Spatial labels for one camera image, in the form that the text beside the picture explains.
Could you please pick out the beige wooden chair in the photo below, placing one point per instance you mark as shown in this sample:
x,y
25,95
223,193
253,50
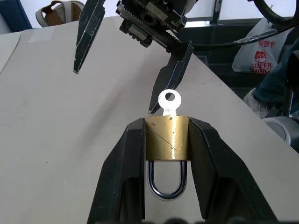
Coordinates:
x,y
56,14

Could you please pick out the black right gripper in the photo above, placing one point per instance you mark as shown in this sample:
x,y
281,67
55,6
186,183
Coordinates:
x,y
151,16

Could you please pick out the person's leg in blue jeans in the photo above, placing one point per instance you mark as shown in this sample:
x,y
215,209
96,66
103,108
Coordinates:
x,y
275,84

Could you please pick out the brass padlock with steel shackle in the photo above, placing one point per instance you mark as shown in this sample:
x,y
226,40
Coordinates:
x,y
165,140

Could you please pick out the white plastic bag red print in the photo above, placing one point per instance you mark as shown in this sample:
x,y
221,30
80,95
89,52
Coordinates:
x,y
247,53

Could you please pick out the person's white shoe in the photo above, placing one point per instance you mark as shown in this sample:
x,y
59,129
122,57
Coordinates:
x,y
257,105

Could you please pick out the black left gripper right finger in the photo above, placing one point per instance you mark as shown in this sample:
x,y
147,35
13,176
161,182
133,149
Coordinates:
x,y
210,168

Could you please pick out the silver padlock key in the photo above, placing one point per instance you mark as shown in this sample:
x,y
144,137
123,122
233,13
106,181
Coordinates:
x,y
172,106

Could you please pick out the grey round metal base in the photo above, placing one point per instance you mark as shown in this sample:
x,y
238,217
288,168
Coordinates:
x,y
282,130

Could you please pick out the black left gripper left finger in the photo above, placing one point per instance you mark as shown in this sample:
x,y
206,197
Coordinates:
x,y
121,168

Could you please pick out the blue cabinet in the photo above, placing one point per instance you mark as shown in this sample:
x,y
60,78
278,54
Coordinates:
x,y
11,16

